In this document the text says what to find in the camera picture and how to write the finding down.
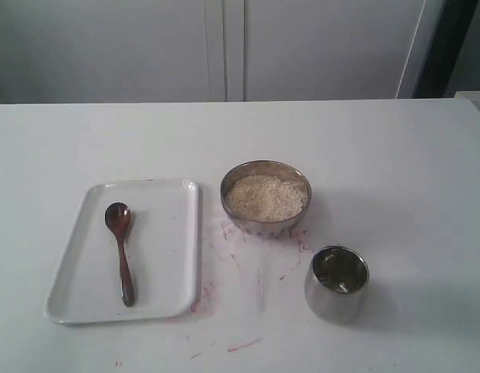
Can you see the white rice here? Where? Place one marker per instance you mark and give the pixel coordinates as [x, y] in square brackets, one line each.
[264, 198]

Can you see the stainless steel cup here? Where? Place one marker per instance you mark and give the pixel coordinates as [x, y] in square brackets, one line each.
[336, 283]

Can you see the white rectangular tray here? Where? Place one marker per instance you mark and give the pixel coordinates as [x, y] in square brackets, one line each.
[162, 248]

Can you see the white cabinet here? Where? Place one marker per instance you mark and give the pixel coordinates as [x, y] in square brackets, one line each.
[205, 51]

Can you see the brown wooden spoon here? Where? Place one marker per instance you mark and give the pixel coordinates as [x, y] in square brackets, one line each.
[117, 219]

